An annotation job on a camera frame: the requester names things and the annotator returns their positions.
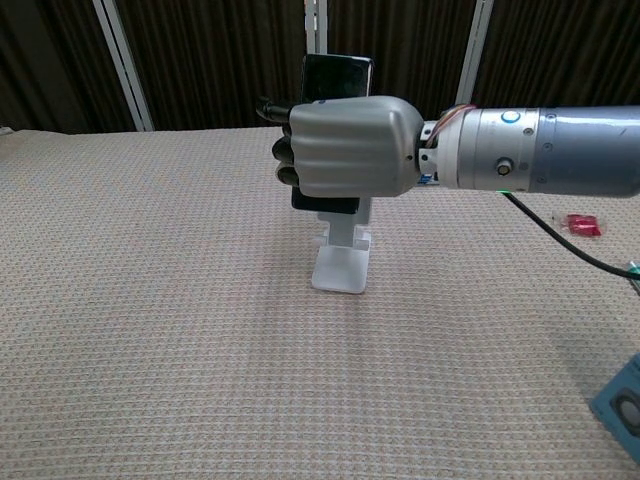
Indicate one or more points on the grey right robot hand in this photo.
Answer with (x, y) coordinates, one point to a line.
(350, 145)

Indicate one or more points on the black smartphone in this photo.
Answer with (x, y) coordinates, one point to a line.
(337, 80)

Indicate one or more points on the white folding phone stand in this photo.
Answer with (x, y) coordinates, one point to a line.
(342, 260)

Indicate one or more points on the woven beige tablecloth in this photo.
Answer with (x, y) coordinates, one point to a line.
(200, 325)

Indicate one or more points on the red wrapped candy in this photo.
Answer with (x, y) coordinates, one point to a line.
(582, 223)

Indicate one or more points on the small green white packet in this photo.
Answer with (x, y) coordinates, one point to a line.
(635, 272)

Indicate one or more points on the teal box with speaker picture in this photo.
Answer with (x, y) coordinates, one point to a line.
(620, 405)

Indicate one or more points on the white partition frame post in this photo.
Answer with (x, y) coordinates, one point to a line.
(470, 55)
(125, 65)
(315, 27)

